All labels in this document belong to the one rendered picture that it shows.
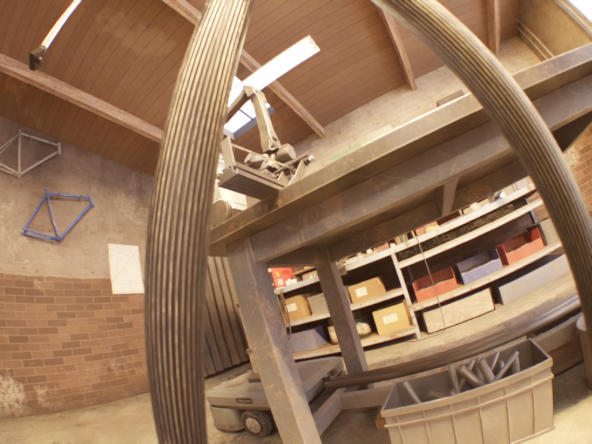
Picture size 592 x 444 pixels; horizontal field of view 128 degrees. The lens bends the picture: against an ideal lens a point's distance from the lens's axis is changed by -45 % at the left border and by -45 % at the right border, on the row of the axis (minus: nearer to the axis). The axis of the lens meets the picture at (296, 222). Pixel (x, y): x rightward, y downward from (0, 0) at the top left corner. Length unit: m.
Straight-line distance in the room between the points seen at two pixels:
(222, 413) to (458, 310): 1.87
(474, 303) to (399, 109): 2.44
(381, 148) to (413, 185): 0.12
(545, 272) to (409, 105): 2.47
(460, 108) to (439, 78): 3.19
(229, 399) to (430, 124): 1.36
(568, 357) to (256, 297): 1.11
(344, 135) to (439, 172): 3.02
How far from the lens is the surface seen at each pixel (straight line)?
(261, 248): 0.76
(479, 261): 2.76
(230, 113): 1.50
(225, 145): 0.62
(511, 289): 2.43
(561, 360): 1.15
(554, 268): 2.56
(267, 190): 0.64
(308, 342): 2.73
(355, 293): 2.45
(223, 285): 3.65
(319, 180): 0.60
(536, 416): 0.87
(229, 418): 1.49
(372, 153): 0.58
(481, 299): 2.36
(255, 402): 1.30
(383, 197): 0.63
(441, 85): 3.72
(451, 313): 2.35
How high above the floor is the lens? 0.61
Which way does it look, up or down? 17 degrees up
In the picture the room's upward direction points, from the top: 17 degrees counter-clockwise
